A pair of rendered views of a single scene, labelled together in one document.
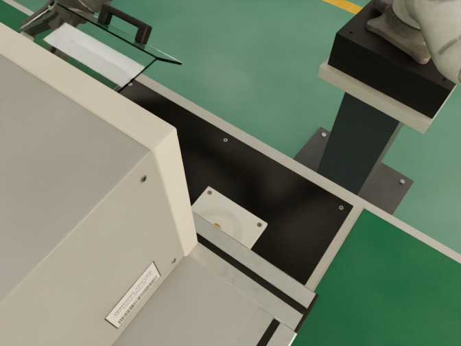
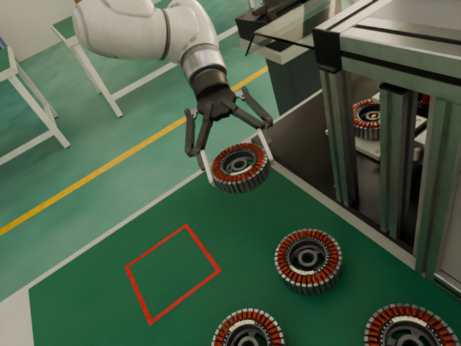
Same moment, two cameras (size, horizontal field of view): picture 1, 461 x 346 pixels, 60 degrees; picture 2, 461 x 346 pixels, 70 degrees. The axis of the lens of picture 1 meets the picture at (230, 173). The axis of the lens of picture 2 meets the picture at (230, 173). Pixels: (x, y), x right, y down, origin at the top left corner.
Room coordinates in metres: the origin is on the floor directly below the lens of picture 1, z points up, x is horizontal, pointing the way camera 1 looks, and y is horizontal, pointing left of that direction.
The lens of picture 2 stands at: (0.39, 0.87, 1.28)
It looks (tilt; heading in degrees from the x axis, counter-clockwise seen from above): 40 degrees down; 307
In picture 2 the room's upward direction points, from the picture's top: 23 degrees counter-clockwise
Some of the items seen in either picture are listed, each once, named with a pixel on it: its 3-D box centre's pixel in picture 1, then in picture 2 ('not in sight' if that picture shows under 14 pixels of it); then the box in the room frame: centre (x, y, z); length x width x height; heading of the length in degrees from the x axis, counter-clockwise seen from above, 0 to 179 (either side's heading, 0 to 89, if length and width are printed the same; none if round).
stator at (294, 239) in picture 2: not in sight; (308, 259); (0.53, 0.58, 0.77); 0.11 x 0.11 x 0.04
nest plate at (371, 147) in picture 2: not in sight; (373, 127); (0.45, 0.23, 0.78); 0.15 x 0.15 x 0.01; 54
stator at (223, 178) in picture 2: not in sight; (240, 167); (0.67, 0.47, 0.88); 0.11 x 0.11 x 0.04
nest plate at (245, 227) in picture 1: (215, 232); not in sight; (0.31, 0.03, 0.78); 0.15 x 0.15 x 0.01; 54
